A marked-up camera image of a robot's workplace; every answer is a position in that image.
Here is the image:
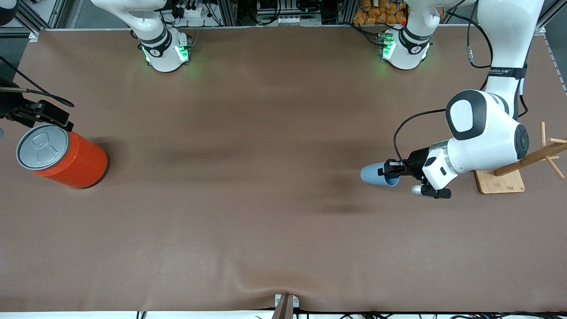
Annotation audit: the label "light blue plastic cup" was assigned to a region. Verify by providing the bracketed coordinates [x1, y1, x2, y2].
[360, 162, 400, 187]

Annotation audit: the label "wooden cup rack stand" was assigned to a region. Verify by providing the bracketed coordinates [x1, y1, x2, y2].
[473, 122, 567, 195]

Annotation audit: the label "orange can-shaped container, grey lid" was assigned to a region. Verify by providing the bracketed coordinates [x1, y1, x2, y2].
[16, 124, 109, 190]

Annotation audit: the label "brown table mat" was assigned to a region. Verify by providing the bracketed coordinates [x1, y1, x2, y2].
[0, 26, 567, 313]

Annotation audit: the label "orange snack packages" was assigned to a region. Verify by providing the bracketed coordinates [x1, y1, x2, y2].
[353, 0, 409, 26]

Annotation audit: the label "power strip with black plugs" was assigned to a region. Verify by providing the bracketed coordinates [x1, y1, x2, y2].
[174, 0, 210, 19]

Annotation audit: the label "white power strip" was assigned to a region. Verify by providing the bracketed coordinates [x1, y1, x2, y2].
[274, 16, 311, 26]

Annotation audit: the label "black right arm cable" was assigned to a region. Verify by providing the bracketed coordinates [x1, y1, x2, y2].
[0, 55, 75, 108]

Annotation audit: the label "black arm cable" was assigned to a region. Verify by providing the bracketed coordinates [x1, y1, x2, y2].
[0, 55, 75, 108]
[393, 109, 446, 165]

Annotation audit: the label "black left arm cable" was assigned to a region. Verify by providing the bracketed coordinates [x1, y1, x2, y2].
[393, 109, 446, 165]

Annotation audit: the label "metal bracket with brown bar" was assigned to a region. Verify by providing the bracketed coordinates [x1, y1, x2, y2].
[271, 293, 300, 319]

